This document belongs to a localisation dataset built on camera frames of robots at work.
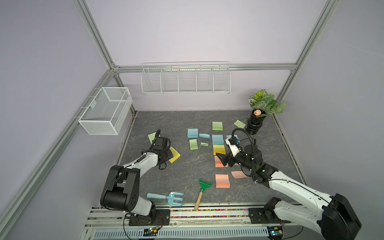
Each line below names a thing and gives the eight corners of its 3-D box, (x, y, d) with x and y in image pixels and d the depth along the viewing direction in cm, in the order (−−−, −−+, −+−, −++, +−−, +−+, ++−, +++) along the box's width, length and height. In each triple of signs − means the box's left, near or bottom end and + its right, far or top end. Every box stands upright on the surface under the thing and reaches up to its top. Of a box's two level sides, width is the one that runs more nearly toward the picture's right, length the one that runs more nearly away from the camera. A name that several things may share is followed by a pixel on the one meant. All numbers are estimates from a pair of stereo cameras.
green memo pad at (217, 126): (212, 130, 112) (212, 128, 110) (211, 123, 116) (211, 121, 114) (222, 130, 112) (223, 128, 110) (221, 123, 116) (222, 121, 114)
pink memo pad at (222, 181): (216, 188, 85) (216, 186, 82) (215, 176, 89) (215, 174, 86) (229, 188, 85) (230, 186, 82) (228, 176, 89) (229, 174, 86)
